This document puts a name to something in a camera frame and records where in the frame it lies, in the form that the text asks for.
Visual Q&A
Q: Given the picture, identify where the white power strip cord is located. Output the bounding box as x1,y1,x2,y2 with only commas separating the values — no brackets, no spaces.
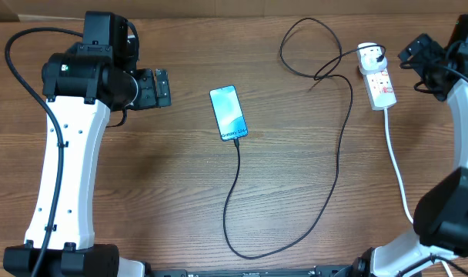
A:
383,108,455,277

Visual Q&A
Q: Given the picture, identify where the white wall charger adapter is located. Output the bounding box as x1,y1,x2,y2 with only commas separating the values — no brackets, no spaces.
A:
356,42,387,75

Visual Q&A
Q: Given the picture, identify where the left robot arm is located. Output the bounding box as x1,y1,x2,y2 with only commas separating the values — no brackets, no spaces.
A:
3,38,171,276

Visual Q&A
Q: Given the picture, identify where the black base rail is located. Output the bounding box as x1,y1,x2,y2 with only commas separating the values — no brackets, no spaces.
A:
145,265,352,277

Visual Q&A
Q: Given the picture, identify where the white power strip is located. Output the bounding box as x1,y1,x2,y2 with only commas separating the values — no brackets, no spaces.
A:
363,69,397,111

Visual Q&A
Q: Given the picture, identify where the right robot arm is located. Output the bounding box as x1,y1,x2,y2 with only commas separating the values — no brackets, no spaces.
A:
338,31,468,276

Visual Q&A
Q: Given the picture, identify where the blue Samsung Galaxy smartphone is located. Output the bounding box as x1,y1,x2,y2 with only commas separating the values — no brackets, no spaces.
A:
209,85,249,142

